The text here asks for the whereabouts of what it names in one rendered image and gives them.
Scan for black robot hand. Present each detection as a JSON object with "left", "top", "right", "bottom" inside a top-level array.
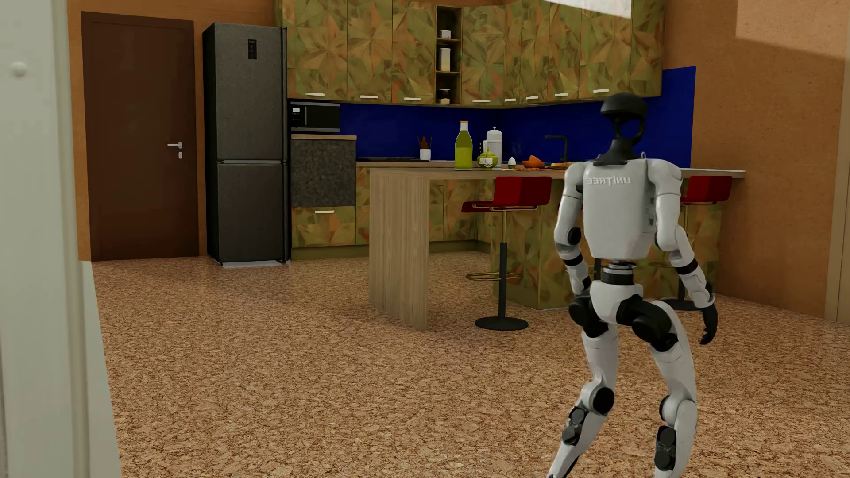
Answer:
[
  {"left": 700, "top": 303, "right": 720, "bottom": 346},
  {"left": 569, "top": 295, "right": 596, "bottom": 330}
]

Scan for dark built-in oven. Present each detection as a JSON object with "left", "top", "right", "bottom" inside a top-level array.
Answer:
[{"left": 291, "top": 135, "right": 358, "bottom": 208}]

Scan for black built-in microwave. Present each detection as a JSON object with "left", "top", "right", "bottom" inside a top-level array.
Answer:
[{"left": 289, "top": 101, "right": 342, "bottom": 134}]

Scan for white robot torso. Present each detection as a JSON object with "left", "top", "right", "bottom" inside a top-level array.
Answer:
[{"left": 580, "top": 158, "right": 660, "bottom": 321}]

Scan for wooden bar counter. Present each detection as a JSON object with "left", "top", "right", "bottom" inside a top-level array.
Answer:
[{"left": 368, "top": 166, "right": 746, "bottom": 332}]

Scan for dark grey refrigerator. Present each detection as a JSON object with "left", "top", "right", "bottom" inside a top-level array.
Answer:
[{"left": 202, "top": 22, "right": 291, "bottom": 267}]

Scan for white robot leg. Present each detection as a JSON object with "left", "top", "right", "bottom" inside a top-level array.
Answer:
[
  {"left": 618, "top": 295, "right": 700, "bottom": 478},
  {"left": 546, "top": 297, "right": 622, "bottom": 478}
]

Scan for patterned green wall cabinets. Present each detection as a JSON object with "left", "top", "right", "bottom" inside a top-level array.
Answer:
[{"left": 275, "top": 0, "right": 667, "bottom": 108}]

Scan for white left robot leg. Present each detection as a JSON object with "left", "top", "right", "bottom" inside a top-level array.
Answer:
[{"left": 618, "top": 295, "right": 700, "bottom": 478}]

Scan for white right robot leg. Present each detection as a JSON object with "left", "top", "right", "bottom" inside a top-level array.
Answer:
[{"left": 546, "top": 297, "right": 622, "bottom": 478}]

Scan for patterned green base cabinets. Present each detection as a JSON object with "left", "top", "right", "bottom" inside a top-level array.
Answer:
[{"left": 291, "top": 166, "right": 495, "bottom": 252}]

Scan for yellow-green glass bottle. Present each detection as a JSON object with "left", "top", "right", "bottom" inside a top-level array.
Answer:
[{"left": 455, "top": 121, "right": 474, "bottom": 171}]

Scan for dark brown door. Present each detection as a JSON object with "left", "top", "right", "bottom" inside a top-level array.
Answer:
[{"left": 81, "top": 11, "right": 200, "bottom": 262}]

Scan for red bar stool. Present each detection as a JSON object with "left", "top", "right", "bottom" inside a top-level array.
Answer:
[
  {"left": 654, "top": 175, "right": 734, "bottom": 312},
  {"left": 461, "top": 176, "right": 553, "bottom": 332}
]

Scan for white door frame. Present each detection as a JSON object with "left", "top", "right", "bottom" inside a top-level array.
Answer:
[{"left": 0, "top": 0, "right": 124, "bottom": 478}]

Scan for black robot head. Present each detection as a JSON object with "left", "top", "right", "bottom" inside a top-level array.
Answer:
[{"left": 601, "top": 93, "right": 649, "bottom": 166}]

